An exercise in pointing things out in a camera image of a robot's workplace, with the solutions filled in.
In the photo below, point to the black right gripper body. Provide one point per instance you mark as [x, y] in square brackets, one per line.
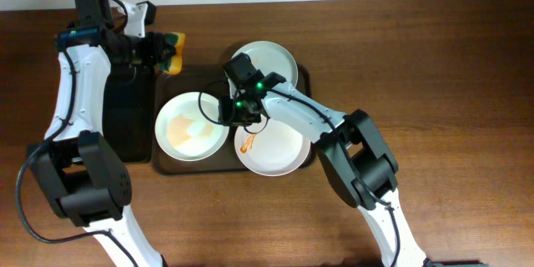
[233, 118]

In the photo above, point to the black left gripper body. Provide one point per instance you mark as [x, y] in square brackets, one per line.
[158, 48]

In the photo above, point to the yellow green sponge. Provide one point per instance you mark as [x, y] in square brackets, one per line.
[172, 62]

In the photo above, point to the pink plate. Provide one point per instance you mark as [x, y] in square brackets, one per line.
[271, 148]

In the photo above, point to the cream white plate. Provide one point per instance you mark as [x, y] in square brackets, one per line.
[184, 133]

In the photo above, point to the grey-green plate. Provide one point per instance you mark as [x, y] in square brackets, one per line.
[271, 57]

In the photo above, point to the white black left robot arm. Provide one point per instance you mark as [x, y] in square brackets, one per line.
[81, 176]

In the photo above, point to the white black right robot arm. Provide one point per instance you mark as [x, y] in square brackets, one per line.
[358, 163]

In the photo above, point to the black small tray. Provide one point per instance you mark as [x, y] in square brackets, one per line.
[128, 113]

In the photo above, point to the dark brown serving tray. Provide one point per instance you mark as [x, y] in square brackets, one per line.
[194, 78]

